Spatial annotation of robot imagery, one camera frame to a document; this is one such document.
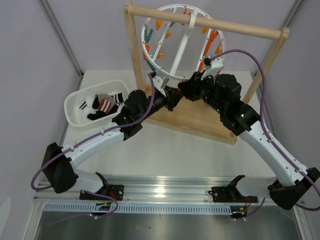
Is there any white perforated plastic basket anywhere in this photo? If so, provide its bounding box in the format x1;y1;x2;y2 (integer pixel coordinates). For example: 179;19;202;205
64;79;129;130

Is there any white slotted cable duct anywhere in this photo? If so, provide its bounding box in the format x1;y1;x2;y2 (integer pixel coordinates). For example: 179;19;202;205
44;201;244;215

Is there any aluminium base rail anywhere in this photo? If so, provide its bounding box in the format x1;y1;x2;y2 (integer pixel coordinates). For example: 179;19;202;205
34;174;286;205

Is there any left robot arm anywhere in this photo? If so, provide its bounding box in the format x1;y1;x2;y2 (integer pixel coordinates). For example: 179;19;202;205
42;87;183;200

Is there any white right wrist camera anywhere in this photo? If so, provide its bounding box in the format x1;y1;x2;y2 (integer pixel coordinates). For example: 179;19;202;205
202;56;224;79

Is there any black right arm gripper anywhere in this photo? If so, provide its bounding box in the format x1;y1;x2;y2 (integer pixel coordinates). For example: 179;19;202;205
178;70;226;115

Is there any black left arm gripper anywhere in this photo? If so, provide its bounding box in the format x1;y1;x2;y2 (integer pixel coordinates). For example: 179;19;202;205
138;86;184;123

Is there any metal wall rail right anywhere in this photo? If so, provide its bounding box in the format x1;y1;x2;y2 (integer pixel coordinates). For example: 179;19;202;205
251;0;306;63

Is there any white round clip hanger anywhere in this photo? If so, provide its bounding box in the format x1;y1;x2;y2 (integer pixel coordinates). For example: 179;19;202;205
141;17;226;81

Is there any wooden hanger stand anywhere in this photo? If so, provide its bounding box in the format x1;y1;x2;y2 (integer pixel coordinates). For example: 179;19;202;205
123;2;290;144

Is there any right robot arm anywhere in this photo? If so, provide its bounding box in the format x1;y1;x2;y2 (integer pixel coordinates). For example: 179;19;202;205
178;72;320;210

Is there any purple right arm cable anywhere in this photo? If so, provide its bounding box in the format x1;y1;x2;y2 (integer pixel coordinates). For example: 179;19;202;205
209;49;320;211

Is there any metal wall rail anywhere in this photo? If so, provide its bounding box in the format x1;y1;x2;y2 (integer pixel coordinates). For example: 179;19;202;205
251;0;306;63
37;0;84;79

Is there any metal wall rail left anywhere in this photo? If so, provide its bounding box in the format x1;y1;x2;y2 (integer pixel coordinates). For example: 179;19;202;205
37;0;84;79

